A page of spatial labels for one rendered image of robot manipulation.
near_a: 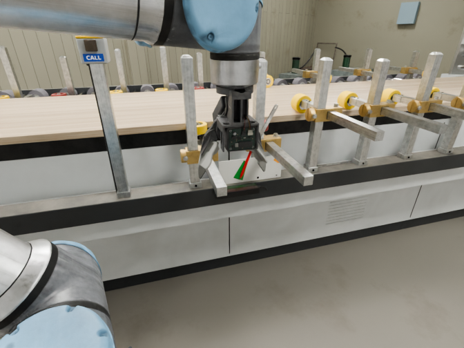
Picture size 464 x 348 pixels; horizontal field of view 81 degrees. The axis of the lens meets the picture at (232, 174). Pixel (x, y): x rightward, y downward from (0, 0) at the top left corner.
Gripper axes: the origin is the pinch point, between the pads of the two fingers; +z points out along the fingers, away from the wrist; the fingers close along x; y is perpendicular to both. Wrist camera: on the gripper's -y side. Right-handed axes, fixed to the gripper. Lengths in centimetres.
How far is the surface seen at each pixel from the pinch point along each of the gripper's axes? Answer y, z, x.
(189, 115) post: -37.3, -4.2, -5.8
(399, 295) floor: -21, 94, 96
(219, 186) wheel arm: -11.1, 9.5, -0.8
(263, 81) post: -38.2, -14.1, 20.2
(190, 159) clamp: -36.5, 11.4, -6.7
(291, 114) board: -58, 4, 41
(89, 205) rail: -34, 24, -42
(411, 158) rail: -41, 23, 97
